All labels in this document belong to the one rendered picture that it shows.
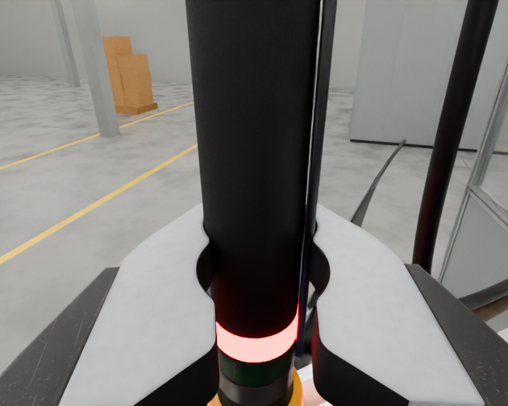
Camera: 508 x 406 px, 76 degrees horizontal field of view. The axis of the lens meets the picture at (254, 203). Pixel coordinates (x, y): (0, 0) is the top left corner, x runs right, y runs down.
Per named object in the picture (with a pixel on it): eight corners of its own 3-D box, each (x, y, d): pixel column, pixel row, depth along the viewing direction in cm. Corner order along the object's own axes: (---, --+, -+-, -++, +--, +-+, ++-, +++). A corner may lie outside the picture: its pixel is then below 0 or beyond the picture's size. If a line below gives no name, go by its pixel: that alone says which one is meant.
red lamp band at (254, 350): (271, 287, 15) (272, 266, 15) (314, 341, 12) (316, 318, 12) (201, 311, 14) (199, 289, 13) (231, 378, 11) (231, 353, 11)
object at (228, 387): (270, 328, 16) (270, 309, 16) (309, 385, 14) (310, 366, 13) (206, 354, 15) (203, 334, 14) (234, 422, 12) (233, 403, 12)
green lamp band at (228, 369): (270, 308, 16) (271, 288, 15) (310, 364, 13) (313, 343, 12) (203, 333, 14) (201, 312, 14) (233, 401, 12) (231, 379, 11)
